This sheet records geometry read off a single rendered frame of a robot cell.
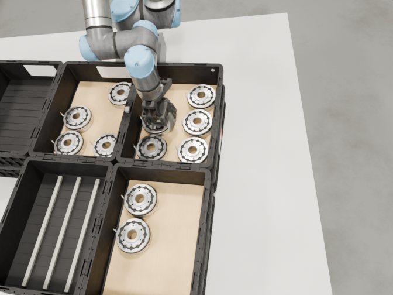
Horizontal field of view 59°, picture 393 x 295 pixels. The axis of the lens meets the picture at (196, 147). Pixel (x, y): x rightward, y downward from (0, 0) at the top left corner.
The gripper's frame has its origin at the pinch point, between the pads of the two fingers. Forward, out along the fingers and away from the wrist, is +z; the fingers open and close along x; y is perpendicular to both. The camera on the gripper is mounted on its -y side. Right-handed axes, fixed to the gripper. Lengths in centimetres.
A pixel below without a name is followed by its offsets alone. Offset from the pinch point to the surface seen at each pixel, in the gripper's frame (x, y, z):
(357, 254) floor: 84, 15, 85
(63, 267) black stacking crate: -21, 52, 2
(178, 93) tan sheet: 1.0, -13.8, 2.0
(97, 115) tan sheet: -27.0, -1.3, 1.9
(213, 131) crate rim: 18.5, 6.9, -8.0
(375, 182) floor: 95, -25, 85
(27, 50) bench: -83, -43, 15
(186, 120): 7.4, -0.9, -0.8
